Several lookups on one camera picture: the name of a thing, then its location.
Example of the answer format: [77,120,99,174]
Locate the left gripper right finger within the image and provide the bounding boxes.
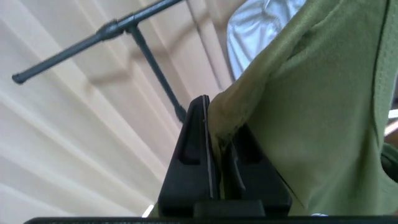
[222,124,293,217]

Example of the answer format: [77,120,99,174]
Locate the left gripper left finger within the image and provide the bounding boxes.
[157,95,220,218]

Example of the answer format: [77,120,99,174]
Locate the green garment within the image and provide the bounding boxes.
[149,0,398,218]

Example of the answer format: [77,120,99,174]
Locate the pale grey shorts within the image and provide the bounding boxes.
[226,0,307,80]

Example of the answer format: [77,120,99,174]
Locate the black clothes rack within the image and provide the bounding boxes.
[11,0,188,124]

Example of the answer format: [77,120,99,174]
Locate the beige curtain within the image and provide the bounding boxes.
[0,0,249,224]

